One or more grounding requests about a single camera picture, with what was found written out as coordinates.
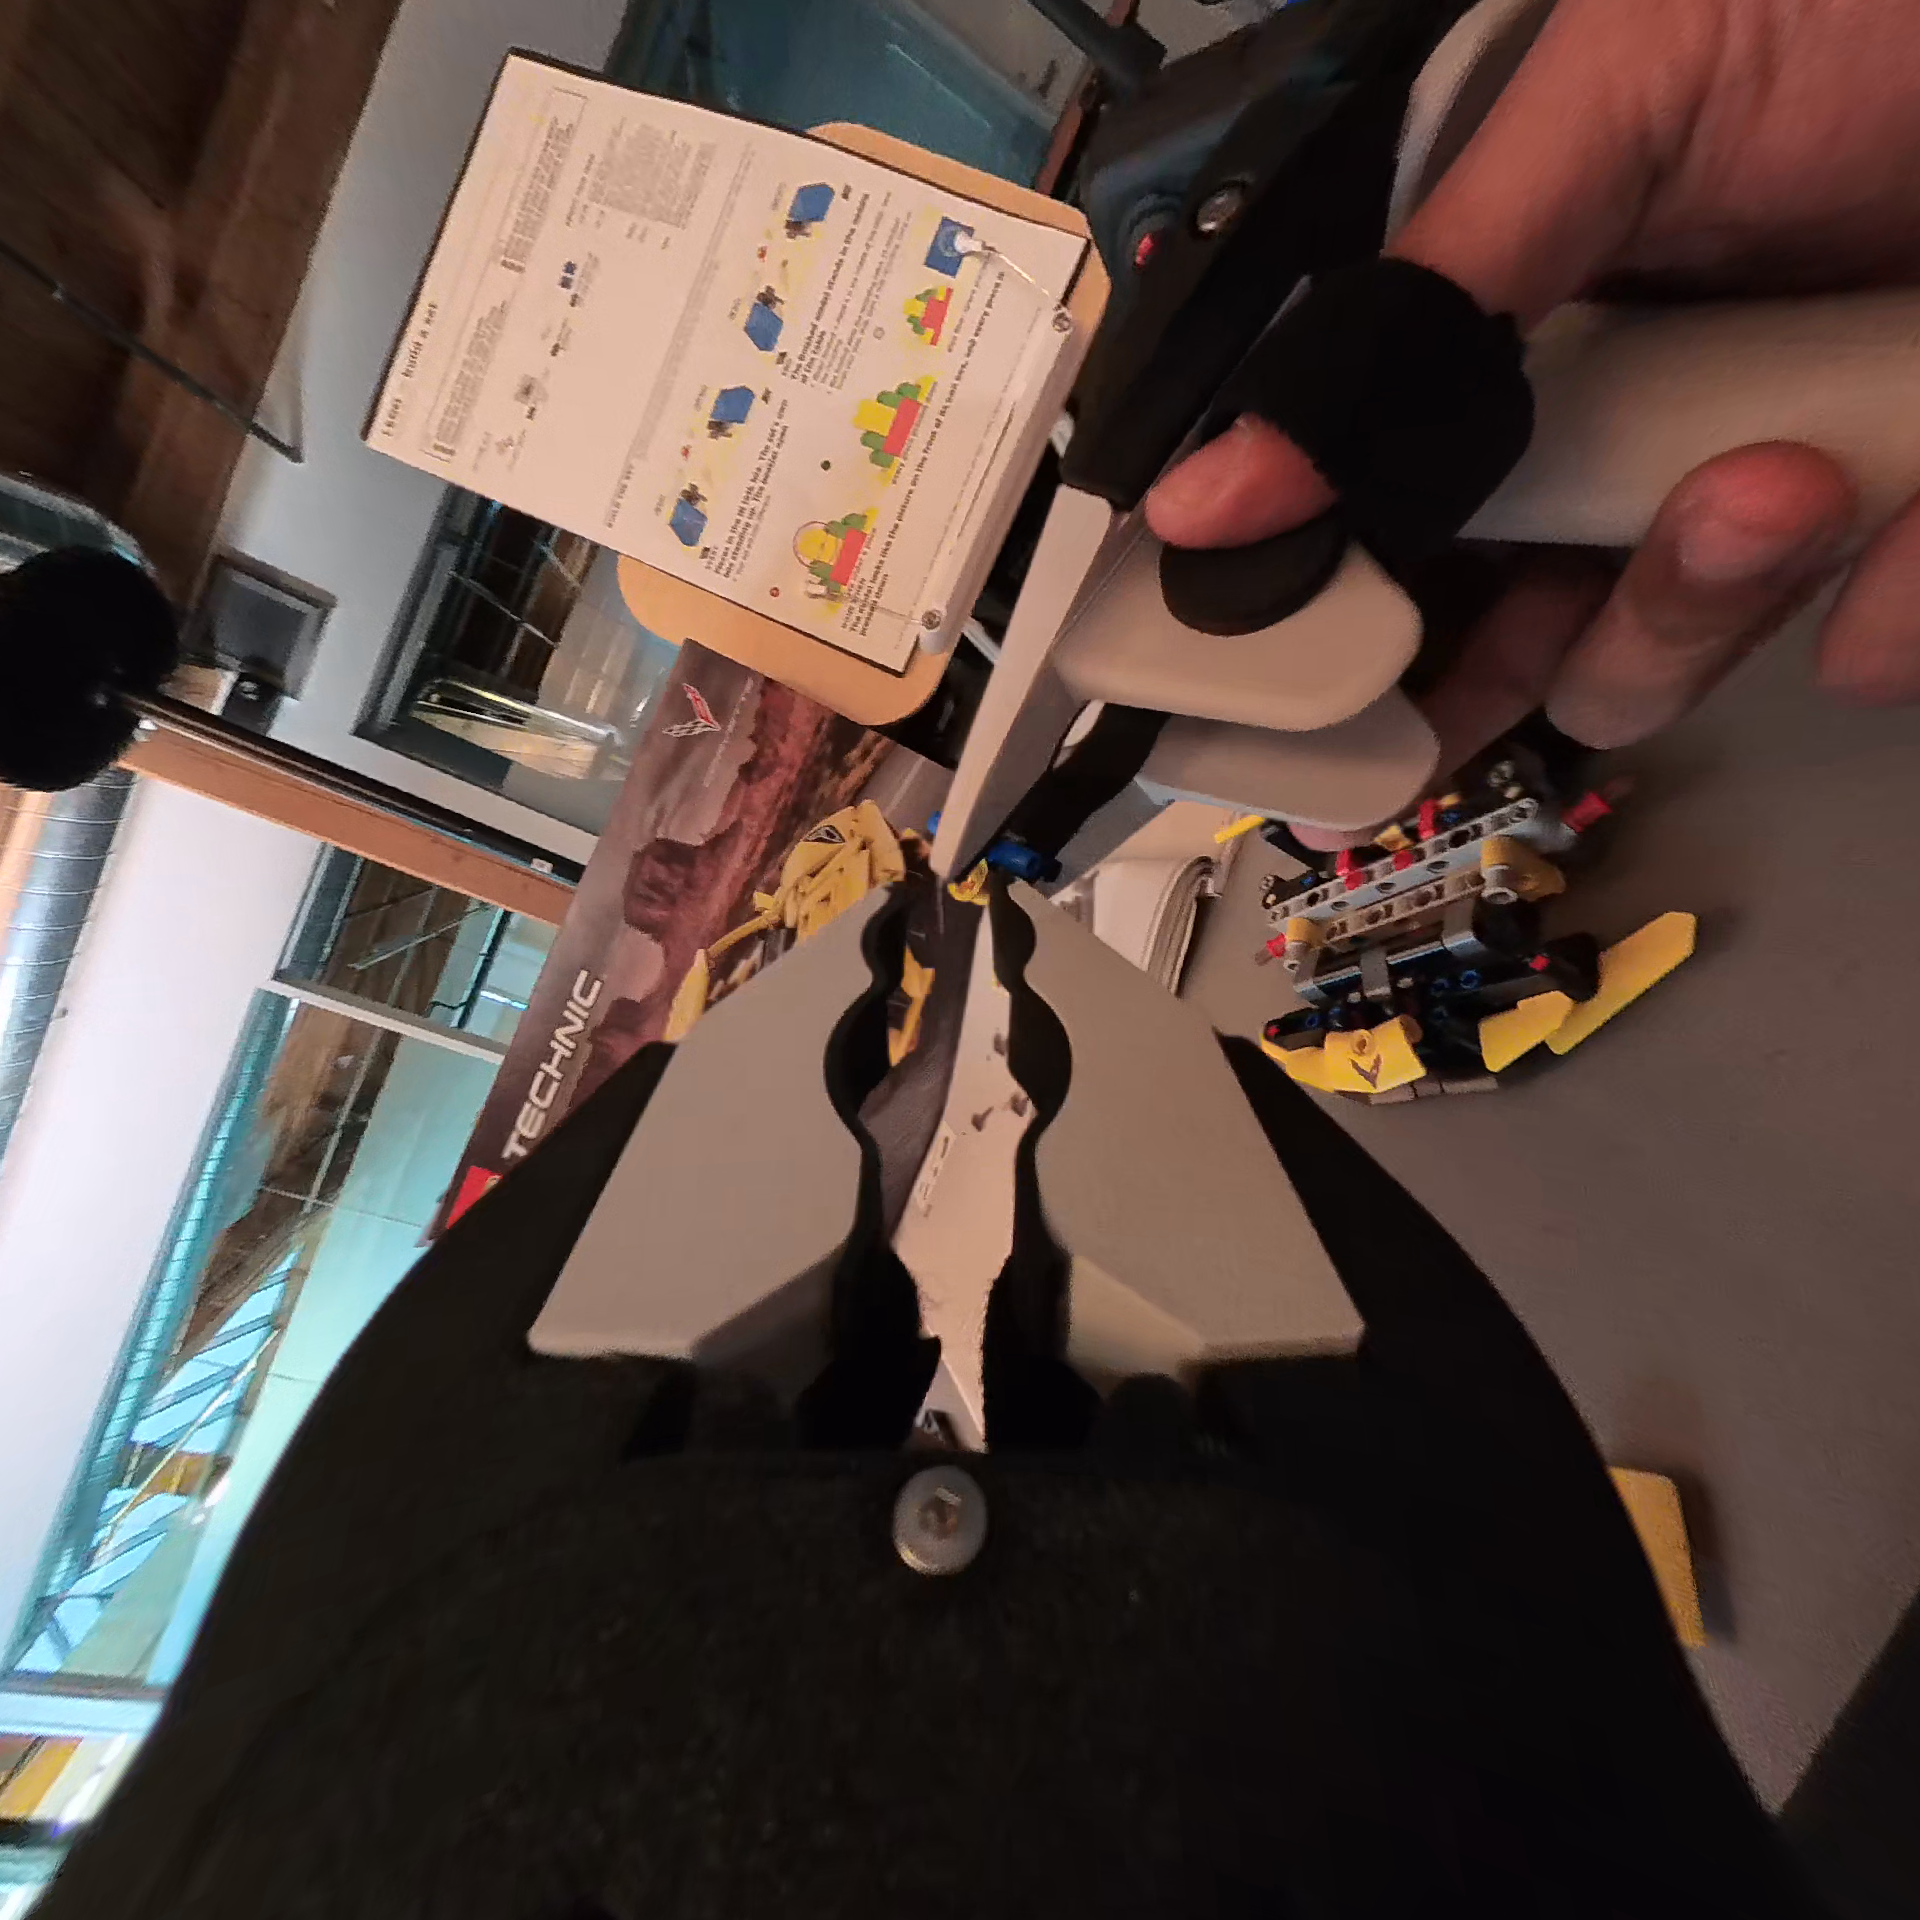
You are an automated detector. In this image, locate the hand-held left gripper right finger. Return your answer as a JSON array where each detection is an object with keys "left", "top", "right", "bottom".
[{"left": 982, "top": 882, "right": 1366, "bottom": 1390}]

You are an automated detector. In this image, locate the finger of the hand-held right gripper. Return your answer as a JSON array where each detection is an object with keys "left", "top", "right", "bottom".
[
  {"left": 1034, "top": 697, "right": 1185, "bottom": 881},
  {"left": 929, "top": 482, "right": 1162, "bottom": 889}
]

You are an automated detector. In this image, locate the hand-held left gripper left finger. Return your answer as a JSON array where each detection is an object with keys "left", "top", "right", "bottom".
[{"left": 528, "top": 885, "right": 939, "bottom": 1359}]

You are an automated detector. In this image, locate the black yellow lego car chassis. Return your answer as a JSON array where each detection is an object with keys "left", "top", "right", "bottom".
[{"left": 1257, "top": 750, "right": 1701, "bottom": 1103}]

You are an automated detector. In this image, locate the lego set box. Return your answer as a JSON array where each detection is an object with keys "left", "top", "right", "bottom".
[{"left": 426, "top": 637, "right": 975, "bottom": 1249}]

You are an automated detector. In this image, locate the yellow curved lego panel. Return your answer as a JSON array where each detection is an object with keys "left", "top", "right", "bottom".
[{"left": 1611, "top": 1469, "right": 1709, "bottom": 1649}]

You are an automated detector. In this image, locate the person's right hand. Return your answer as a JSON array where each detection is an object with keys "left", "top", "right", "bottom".
[{"left": 1147, "top": 0, "right": 1920, "bottom": 782}]

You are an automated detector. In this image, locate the open instruction booklet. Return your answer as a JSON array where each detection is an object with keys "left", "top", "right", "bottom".
[{"left": 890, "top": 817, "right": 1278, "bottom": 1449}]

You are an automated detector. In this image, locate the printed instruction sheet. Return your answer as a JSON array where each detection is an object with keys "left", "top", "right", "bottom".
[{"left": 363, "top": 53, "right": 1088, "bottom": 669}]

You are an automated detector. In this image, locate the silver ventilation duct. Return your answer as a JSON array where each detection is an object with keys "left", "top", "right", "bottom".
[{"left": 0, "top": 479, "right": 137, "bottom": 1143}]

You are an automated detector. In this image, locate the black wall box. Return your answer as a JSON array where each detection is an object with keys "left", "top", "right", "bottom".
[{"left": 201, "top": 551, "right": 336, "bottom": 706}]

